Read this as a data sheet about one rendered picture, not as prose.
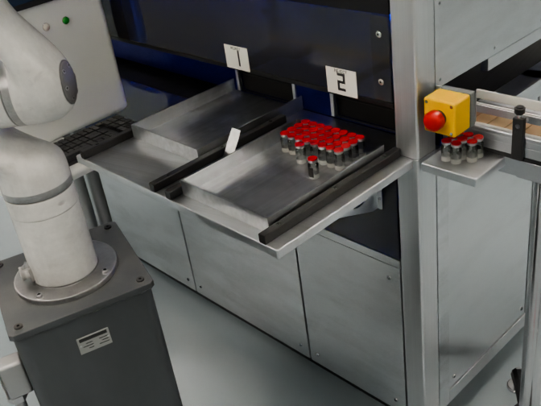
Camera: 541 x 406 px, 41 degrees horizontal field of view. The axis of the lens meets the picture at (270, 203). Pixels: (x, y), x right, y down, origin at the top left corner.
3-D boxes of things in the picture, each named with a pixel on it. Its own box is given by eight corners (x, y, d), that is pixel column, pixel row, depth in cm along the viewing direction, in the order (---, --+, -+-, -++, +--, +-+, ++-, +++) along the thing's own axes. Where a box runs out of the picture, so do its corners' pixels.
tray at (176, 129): (234, 89, 196) (233, 77, 194) (303, 109, 179) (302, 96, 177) (134, 137, 177) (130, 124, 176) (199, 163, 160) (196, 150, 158)
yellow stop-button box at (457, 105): (444, 117, 146) (443, 84, 142) (475, 124, 141) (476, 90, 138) (423, 130, 142) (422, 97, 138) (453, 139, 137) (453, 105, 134)
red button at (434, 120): (432, 123, 141) (432, 105, 139) (450, 127, 138) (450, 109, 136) (421, 130, 139) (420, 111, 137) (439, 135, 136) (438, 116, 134)
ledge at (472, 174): (458, 144, 156) (458, 136, 155) (513, 159, 147) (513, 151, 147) (421, 170, 148) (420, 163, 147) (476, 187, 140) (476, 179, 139)
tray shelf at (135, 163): (224, 93, 200) (223, 86, 199) (435, 153, 154) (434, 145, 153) (77, 162, 174) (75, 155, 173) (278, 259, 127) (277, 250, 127)
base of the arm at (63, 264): (25, 319, 122) (-11, 229, 113) (7, 267, 137) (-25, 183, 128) (130, 279, 128) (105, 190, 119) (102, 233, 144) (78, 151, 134)
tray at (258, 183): (295, 132, 168) (294, 118, 166) (384, 159, 150) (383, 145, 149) (183, 194, 149) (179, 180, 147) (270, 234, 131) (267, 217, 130)
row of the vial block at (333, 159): (287, 147, 161) (284, 129, 158) (347, 167, 149) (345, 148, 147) (279, 151, 160) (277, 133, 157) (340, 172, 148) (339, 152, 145)
